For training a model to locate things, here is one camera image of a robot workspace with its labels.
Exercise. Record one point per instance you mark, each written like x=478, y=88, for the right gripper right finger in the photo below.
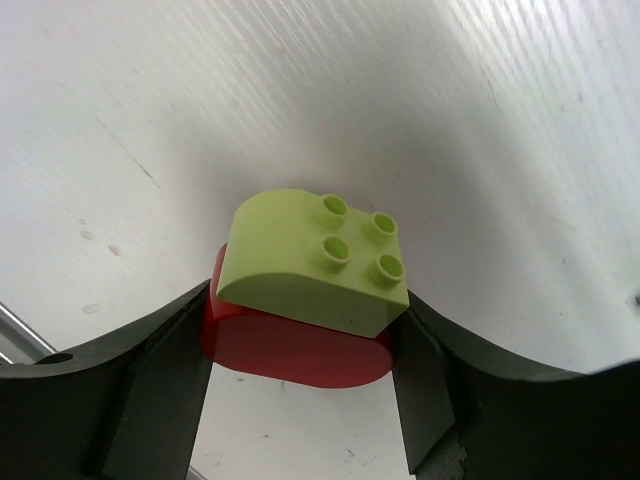
x=470, y=409

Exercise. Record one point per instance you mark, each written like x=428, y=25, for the lime rounded brick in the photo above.
x=317, y=260

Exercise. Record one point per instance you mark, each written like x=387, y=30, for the red rounded brick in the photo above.
x=260, y=343

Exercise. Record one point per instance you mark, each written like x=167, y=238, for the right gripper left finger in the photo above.
x=125, y=405

